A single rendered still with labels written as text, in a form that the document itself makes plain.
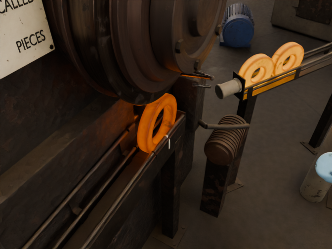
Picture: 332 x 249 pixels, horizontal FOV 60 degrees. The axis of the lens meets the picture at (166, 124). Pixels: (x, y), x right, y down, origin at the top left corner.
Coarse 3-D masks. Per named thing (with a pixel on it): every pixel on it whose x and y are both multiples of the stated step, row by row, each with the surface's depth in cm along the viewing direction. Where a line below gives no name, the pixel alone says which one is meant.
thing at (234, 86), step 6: (234, 78) 114; (222, 84) 112; (228, 84) 112; (234, 84) 112; (240, 84) 112; (216, 90) 114; (222, 90) 110; (228, 90) 111; (234, 90) 112; (240, 90) 114; (222, 96) 111
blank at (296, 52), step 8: (280, 48) 115; (288, 48) 113; (296, 48) 115; (272, 56) 117; (280, 56) 114; (288, 56) 116; (296, 56) 118; (280, 64) 117; (288, 64) 122; (296, 64) 122; (280, 72) 120
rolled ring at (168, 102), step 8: (168, 96) 82; (152, 104) 78; (160, 104) 79; (168, 104) 84; (176, 104) 90; (144, 112) 78; (152, 112) 77; (168, 112) 90; (144, 120) 77; (152, 120) 77; (168, 120) 91; (144, 128) 77; (152, 128) 79; (160, 128) 92; (168, 128) 91; (144, 136) 78; (160, 136) 90; (144, 144) 80; (152, 144) 83
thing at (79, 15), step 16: (80, 0) 44; (96, 0) 42; (80, 16) 45; (96, 16) 43; (80, 32) 47; (96, 32) 44; (80, 48) 50; (96, 48) 46; (112, 48) 49; (96, 64) 51; (112, 64) 51; (96, 80) 57; (112, 80) 52; (128, 96) 59; (144, 96) 65; (160, 96) 73
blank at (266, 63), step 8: (256, 56) 110; (264, 56) 110; (248, 64) 110; (256, 64) 110; (264, 64) 112; (272, 64) 115; (240, 72) 112; (248, 72) 111; (264, 72) 116; (272, 72) 118; (248, 80) 114; (256, 80) 118
